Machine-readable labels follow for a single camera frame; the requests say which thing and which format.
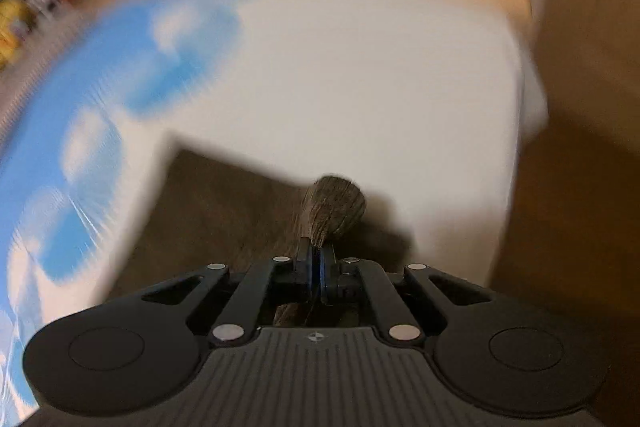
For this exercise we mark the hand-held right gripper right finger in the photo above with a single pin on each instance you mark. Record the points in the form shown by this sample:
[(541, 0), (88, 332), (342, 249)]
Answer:
[(325, 269)]

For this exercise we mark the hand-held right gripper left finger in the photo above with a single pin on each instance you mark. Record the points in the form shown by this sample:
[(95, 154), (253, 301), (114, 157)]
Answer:
[(305, 264)]

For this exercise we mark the yellow plush toys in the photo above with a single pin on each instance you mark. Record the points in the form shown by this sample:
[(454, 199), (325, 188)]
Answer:
[(12, 29)]

